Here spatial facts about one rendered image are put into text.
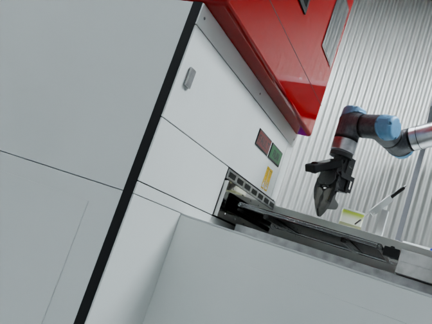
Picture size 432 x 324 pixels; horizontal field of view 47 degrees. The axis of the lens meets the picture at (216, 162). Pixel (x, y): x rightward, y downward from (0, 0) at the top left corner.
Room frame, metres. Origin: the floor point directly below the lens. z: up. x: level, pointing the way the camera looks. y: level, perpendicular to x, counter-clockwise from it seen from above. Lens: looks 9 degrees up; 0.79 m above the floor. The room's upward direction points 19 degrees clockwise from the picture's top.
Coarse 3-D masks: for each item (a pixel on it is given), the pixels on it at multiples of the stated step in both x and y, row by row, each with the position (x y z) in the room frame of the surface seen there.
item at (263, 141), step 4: (260, 132) 1.35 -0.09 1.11; (260, 136) 1.36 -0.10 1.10; (264, 136) 1.38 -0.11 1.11; (260, 140) 1.37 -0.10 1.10; (264, 140) 1.39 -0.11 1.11; (268, 140) 1.42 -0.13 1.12; (260, 144) 1.38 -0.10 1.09; (264, 144) 1.40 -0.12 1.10; (268, 144) 1.43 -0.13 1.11; (264, 148) 1.41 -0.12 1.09; (268, 148) 1.44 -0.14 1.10
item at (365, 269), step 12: (240, 228) 1.32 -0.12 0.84; (252, 228) 1.31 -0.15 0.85; (276, 240) 1.27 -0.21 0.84; (288, 240) 1.26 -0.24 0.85; (312, 252) 1.23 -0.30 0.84; (324, 252) 1.22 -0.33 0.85; (348, 264) 1.19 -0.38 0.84; (360, 264) 1.18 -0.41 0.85; (384, 276) 1.15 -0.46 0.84; (396, 276) 1.14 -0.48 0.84; (420, 288) 1.12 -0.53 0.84
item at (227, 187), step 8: (224, 184) 1.24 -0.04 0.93; (232, 184) 1.26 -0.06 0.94; (224, 192) 1.24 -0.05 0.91; (232, 192) 1.28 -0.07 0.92; (240, 192) 1.33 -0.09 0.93; (224, 200) 1.25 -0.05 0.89; (240, 200) 1.37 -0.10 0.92; (248, 200) 1.39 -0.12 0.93; (256, 200) 1.45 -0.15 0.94; (216, 208) 1.24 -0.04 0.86; (224, 208) 1.26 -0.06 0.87; (264, 208) 1.53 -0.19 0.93; (216, 216) 1.26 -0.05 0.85; (224, 216) 1.28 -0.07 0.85; (232, 216) 1.32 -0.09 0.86; (240, 224) 1.39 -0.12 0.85; (248, 224) 1.45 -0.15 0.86
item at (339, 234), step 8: (248, 208) 1.26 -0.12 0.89; (256, 208) 1.25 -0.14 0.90; (272, 216) 1.23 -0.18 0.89; (280, 216) 1.22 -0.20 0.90; (288, 216) 1.21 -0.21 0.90; (304, 224) 1.19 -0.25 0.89; (312, 224) 1.18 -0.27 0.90; (328, 232) 1.16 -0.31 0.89; (336, 232) 1.16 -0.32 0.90; (352, 240) 1.14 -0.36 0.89; (360, 240) 1.13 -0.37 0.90; (368, 240) 1.12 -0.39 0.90; (376, 248) 1.12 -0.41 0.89
